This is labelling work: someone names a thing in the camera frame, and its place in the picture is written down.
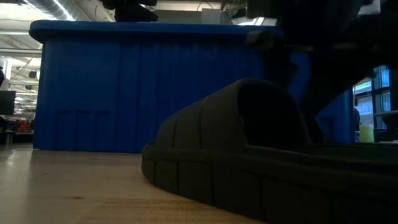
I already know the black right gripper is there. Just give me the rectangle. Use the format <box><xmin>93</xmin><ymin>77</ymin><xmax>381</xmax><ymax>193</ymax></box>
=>
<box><xmin>247</xmin><ymin>0</ymin><xmax>398</xmax><ymax>118</ymax></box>

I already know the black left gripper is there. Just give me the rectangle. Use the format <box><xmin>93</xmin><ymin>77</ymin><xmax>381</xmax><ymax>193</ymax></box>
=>
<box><xmin>101</xmin><ymin>0</ymin><xmax>159</xmax><ymax>22</ymax></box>

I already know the black foam slide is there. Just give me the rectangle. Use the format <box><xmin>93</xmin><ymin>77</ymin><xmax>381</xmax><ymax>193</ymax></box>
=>
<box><xmin>141</xmin><ymin>77</ymin><xmax>398</xmax><ymax>224</ymax></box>

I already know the blue plastic bin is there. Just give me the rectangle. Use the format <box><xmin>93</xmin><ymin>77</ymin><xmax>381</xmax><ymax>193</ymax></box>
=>
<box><xmin>29</xmin><ymin>20</ymin><xmax>356</xmax><ymax>154</ymax></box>

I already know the person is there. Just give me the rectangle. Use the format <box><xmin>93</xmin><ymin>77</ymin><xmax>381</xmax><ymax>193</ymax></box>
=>
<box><xmin>353</xmin><ymin>96</ymin><xmax>361</xmax><ymax>141</ymax></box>

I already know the yellow-green container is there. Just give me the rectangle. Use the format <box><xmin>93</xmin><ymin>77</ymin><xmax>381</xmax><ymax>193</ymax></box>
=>
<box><xmin>359</xmin><ymin>124</ymin><xmax>375</xmax><ymax>143</ymax></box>

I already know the black monitor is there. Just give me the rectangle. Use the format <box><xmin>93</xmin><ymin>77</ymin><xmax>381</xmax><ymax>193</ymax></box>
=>
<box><xmin>0</xmin><ymin>90</ymin><xmax>16</xmax><ymax>116</ymax></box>

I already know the red crate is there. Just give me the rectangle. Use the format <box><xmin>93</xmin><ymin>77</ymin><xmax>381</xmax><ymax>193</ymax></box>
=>
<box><xmin>17</xmin><ymin>120</ymin><xmax>32</xmax><ymax>133</ymax></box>

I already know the ribbed ceiling duct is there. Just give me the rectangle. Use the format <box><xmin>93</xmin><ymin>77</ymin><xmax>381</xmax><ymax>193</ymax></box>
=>
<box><xmin>26</xmin><ymin>0</ymin><xmax>75</xmax><ymax>22</ymax></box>

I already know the black frame post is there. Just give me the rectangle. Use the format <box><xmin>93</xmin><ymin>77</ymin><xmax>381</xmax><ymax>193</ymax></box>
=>
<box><xmin>388</xmin><ymin>68</ymin><xmax>398</xmax><ymax>110</ymax></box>

